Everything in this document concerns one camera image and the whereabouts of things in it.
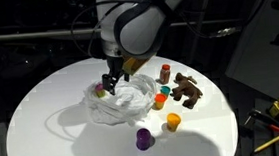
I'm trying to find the magenta lid dough tub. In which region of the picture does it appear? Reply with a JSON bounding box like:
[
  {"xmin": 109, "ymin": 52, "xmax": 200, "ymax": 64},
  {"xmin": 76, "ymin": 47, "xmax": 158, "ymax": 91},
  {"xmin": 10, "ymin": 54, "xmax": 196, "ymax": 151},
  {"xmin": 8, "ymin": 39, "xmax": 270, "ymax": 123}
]
[{"xmin": 94, "ymin": 83, "xmax": 107, "ymax": 99}]

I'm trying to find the orange lid dough tub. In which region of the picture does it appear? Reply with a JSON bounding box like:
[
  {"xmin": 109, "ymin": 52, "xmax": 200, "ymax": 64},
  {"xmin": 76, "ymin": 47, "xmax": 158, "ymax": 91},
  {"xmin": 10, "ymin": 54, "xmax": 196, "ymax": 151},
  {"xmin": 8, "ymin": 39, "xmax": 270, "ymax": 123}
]
[{"xmin": 153, "ymin": 92, "xmax": 168, "ymax": 112}]

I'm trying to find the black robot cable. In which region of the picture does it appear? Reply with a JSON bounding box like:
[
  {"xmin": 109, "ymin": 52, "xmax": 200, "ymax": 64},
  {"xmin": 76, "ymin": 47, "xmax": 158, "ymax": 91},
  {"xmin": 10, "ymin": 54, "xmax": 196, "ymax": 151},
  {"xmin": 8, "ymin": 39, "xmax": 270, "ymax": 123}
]
[{"xmin": 67, "ymin": 0, "xmax": 245, "ymax": 59}]

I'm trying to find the dark purple lid dough tub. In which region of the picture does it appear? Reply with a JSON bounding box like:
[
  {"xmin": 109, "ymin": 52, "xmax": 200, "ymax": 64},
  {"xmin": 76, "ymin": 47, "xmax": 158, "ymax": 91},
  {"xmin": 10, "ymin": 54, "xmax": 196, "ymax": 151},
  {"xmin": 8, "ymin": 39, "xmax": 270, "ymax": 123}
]
[{"xmin": 134, "ymin": 126, "xmax": 154, "ymax": 152}]

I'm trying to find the red handled tool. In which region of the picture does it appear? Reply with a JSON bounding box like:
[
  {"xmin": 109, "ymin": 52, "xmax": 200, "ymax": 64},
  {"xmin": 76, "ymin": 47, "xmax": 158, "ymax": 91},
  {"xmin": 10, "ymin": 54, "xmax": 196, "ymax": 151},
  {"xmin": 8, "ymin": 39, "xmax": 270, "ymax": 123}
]
[{"xmin": 247, "ymin": 106, "xmax": 279, "ymax": 137}]

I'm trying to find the white plastic bag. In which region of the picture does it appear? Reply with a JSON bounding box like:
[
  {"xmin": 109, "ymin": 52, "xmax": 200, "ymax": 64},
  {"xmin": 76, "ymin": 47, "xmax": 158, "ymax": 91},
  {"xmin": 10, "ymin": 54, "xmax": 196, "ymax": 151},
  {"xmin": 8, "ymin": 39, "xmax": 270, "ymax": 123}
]
[{"xmin": 80, "ymin": 72, "xmax": 161, "ymax": 130}]

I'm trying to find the yellow lid dough tub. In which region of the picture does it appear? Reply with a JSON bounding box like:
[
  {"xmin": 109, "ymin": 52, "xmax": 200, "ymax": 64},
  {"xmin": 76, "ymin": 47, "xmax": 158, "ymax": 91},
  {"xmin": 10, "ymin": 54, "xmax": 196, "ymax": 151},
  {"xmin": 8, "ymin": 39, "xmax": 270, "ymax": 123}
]
[{"xmin": 164, "ymin": 111, "xmax": 184, "ymax": 133}]

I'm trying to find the metal window railing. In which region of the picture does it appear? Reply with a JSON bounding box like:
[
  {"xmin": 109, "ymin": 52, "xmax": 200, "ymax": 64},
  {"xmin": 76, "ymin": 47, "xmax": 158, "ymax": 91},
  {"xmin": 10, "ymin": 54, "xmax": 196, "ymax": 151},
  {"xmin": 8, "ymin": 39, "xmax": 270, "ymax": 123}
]
[{"xmin": 0, "ymin": 15, "xmax": 243, "ymax": 42}]

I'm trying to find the brown plush dog toy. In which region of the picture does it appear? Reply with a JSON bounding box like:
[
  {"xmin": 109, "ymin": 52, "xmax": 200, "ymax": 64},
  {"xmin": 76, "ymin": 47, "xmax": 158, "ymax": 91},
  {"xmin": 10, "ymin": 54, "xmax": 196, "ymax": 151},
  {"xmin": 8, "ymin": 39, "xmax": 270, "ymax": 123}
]
[{"xmin": 167, "ymin": 70, "xmax": 205, "ymax": 112}]

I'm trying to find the red lid spice jar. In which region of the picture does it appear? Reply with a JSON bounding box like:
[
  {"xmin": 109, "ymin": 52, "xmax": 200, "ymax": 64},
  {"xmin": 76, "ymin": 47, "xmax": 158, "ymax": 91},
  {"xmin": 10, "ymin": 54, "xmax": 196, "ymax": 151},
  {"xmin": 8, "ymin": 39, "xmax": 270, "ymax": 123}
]
[{"xmin": 157, "ymin": 63, "xmax": 173, "ymax": 86}]

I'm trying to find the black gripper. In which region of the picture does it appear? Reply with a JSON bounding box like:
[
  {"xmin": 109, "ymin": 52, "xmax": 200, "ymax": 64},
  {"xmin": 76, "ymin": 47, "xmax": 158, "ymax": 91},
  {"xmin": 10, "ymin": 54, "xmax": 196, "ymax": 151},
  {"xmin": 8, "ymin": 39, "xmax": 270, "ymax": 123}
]
[{"xmin": 99, "ymin": 54, "xmax": 133, "ymax": 97}]

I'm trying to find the yellow pencil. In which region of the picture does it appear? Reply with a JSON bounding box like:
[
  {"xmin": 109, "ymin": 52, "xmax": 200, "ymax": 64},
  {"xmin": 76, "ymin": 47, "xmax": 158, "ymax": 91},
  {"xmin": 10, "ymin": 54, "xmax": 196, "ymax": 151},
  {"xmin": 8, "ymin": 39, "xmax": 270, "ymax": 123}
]
[{"xmin": 251, "ymin": 130, "xmax": 279, "ymax": 154}]

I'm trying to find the teal lid dough tub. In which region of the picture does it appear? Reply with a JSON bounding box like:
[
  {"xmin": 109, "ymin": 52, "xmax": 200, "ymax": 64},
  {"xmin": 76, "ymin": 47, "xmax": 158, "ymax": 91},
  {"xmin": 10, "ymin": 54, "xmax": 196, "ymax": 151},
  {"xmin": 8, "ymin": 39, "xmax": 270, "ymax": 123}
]
[{"xmin": 159, "ymin": 85, "xmax": 172, "ymax": 98}]

